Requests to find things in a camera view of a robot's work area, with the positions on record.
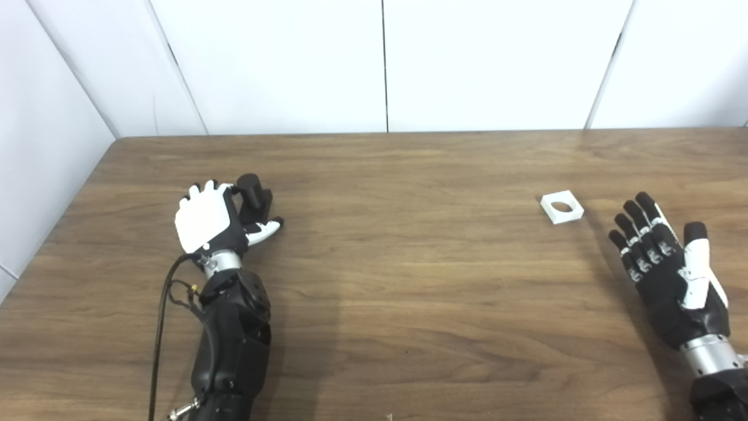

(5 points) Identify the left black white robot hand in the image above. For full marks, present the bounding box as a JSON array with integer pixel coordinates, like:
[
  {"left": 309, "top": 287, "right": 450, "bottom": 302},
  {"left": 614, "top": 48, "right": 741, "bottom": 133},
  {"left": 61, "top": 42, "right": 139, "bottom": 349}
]
[{"left": 174, "top": 180, "right": 285, "bottom": 261}]

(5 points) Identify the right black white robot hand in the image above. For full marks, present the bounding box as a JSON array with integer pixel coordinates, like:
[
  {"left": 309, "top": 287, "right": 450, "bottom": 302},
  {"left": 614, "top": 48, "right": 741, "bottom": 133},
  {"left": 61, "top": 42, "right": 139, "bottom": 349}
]
[{"left": 608, "top": 191, "right": 731, "bottom": 350}]

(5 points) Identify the black peg with base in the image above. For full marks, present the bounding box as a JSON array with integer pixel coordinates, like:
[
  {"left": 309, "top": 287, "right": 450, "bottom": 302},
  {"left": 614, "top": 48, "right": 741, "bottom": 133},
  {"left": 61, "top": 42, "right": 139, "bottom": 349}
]
[{"left": 236, "top": 173, "right": 274, "bottom": 226}]

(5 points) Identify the white square piece with hole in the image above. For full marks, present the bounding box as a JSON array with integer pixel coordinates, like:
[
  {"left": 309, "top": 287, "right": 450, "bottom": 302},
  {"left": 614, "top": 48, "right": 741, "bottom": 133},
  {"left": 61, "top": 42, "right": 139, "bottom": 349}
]
[{"left": 540, "top": 190, "right": 584, "bottom": 225}]

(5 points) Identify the thin left wires yellow connector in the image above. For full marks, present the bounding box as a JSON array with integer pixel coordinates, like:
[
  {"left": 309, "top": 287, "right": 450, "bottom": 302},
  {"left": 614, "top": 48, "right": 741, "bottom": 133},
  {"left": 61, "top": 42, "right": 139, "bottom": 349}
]
[{"left": 168, "top": 281, "right": 205, "bottom": 319}]

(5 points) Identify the thick black left wrist cable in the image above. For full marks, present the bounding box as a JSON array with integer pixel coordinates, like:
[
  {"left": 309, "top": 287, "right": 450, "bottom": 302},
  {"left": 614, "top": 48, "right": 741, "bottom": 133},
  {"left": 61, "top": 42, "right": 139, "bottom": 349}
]
[{"left": 147, "top": 253, "right": 199, "bottom": 421}]

